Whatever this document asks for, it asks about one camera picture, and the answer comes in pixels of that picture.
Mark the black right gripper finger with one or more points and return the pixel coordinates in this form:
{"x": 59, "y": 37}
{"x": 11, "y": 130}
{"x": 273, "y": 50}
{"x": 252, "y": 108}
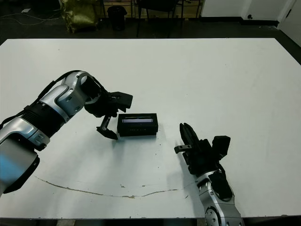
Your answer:
{"x": 194, "y": 137}
{"x": 186, "y": 136}

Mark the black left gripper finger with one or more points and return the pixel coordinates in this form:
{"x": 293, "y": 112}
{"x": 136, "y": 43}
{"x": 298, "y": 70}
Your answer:
{"x": 107, "y": 131}

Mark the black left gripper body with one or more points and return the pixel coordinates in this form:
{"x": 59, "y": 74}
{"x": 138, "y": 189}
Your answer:
{"x": 101, "y": 106}

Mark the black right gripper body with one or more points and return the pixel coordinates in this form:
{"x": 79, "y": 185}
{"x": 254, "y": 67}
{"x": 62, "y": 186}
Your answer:
{"x": 202, "y": 157}

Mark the black box lid with window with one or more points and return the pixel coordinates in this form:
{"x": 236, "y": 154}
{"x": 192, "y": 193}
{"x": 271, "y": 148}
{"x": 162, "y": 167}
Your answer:
{"x": 137, "y": 130}

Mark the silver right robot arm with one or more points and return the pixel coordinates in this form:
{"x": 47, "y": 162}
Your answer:
{"x": 221, "y": 209}

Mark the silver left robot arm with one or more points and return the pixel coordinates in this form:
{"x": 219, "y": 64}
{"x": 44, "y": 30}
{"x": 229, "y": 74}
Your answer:
{"x": 18, "y": 150}

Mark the black trash bin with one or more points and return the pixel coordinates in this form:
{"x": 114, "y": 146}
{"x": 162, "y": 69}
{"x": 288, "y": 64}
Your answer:
{"x": 116, "y": 17}

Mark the large crinkled plastic bag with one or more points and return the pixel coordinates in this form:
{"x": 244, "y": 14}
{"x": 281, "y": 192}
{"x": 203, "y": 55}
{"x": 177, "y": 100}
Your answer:
{"x": 78, "y": 14}

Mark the black chair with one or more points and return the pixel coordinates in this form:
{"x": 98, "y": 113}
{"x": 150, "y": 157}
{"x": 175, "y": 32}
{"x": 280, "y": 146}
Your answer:
{"x": 157, "y": 4}

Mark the white paper sheet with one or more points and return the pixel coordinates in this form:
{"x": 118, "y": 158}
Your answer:
{"x": 26, "y": 10}

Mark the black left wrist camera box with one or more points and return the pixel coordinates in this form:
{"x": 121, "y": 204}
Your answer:
{"x": 123, "y": 100}

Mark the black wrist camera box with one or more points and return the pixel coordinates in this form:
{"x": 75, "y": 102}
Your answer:
{"x": 222, "y": 144}
{"x": 123, "y": 100}

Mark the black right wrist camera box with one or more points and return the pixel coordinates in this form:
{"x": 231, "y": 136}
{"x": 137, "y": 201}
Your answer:
{"x": 222, "y": 144}

